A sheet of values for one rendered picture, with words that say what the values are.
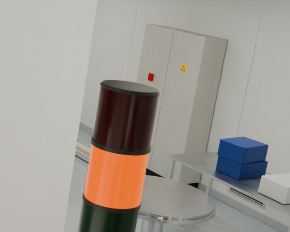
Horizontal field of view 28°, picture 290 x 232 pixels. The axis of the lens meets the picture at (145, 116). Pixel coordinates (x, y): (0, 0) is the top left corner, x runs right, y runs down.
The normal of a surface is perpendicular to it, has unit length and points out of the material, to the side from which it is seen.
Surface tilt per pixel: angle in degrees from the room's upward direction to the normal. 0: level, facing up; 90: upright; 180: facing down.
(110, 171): 90
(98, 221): 90
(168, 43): 90
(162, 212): 0
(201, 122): 90
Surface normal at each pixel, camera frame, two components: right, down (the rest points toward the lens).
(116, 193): 0.13, 0.22
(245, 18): -0.77, 0.00
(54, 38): 0.62, 0.26
